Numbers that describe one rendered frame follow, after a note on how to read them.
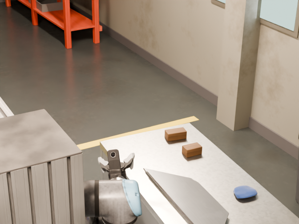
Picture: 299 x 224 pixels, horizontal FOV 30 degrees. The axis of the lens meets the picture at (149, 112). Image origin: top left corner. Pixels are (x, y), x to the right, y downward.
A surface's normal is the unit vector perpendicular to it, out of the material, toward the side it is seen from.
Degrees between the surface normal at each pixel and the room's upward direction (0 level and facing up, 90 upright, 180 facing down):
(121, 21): 90
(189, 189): 0
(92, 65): 0
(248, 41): 90
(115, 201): 65
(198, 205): 0
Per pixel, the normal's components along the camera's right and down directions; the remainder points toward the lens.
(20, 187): 0.49, 0.39
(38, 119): 0.02, -0.90
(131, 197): 0.11, -0.14
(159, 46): -0.87, 0.21
